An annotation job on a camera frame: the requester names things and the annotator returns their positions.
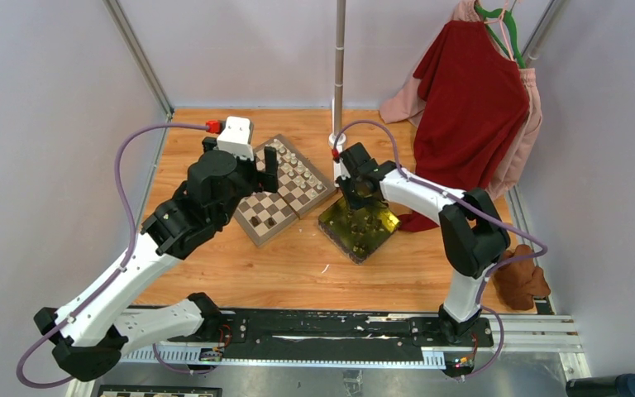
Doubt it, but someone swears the gold metal tray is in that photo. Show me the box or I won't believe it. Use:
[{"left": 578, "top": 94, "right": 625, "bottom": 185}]
[{"left": 318, "top": 197, "right": 400, "bottom": 265}]

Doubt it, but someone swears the wooden folding chess board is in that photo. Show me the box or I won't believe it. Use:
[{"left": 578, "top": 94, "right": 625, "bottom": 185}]
[{"left": 233, "top": 134, "right": 337, "bottom": 246}]

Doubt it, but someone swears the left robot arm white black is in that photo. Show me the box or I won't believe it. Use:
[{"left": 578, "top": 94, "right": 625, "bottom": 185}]
[{"left": 34, "top": 138, "right": 279, "bottom": 381}]

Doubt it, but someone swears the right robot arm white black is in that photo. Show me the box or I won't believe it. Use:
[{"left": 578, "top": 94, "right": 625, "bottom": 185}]
[{"left": 332, "top": 143, "right": 510, "bottom": 346}]

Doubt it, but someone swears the white stand base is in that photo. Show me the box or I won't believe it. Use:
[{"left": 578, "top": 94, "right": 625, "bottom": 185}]
[{"left": 328, "top": 130, "right": 349, "bottom": 186}]

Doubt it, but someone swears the red shirt on hanger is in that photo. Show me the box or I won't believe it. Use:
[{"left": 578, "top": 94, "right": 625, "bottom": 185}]
[{"left": 396, "top": 19, "right": 531, "bottom": 233}]

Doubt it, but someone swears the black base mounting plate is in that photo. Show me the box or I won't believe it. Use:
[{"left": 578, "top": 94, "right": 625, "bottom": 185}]
[{"left": 173, "top": 308, "right": 494, "bottom": 363}]

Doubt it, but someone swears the brown crumpled cloth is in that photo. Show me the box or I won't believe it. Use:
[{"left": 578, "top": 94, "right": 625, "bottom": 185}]
[{"left": 493, "top": 259, "right": 551, "bottom": 311}]

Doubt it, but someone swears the grey metal stand pole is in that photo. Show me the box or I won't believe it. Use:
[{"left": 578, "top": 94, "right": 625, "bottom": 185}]
[{"left": 330, "top": 0, "right": 346, "bottom": 145}]

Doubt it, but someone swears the green clothes hanger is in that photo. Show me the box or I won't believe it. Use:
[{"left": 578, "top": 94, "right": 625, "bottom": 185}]
[{"left": 474, "top": 1, "right": 527, "bottom": 69}]

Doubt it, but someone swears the dark blue bottle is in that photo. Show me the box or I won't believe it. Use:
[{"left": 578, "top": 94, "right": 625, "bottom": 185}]
[{"left": 565, "top": 373, "right": 635, "bottom": 397}]

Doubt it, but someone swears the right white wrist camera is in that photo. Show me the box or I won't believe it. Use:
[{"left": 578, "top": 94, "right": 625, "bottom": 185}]
[{"left": 332, "top": 146, "right": 351, "bottom": 181}]

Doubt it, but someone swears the aluminium rail frame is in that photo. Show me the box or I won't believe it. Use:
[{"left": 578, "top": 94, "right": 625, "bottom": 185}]
[{"left": 67, "top": 308, "right": 590, "bottom": 396}]

